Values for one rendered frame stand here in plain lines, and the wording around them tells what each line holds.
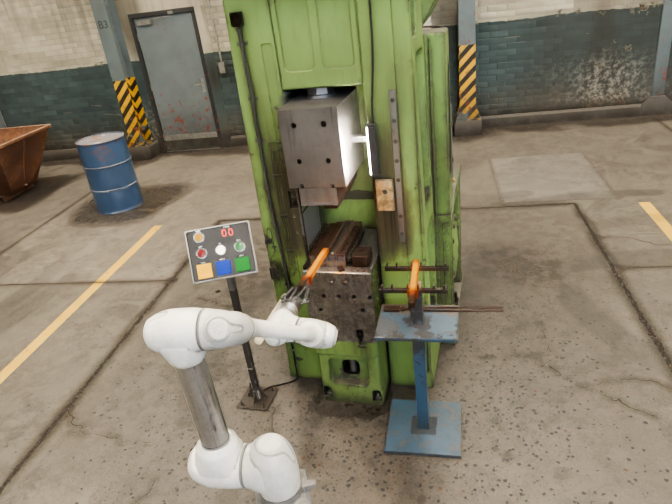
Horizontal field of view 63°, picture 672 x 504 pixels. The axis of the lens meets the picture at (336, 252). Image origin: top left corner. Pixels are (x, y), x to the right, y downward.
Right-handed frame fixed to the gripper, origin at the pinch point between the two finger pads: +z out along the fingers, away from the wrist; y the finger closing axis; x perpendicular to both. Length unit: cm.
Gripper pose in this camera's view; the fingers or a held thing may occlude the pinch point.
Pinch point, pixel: (303, 285)
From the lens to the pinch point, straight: 252.9
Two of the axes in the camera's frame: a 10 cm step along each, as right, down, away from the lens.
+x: -1.2, -8.8, -4.6
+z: 2.5, -4.7, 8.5
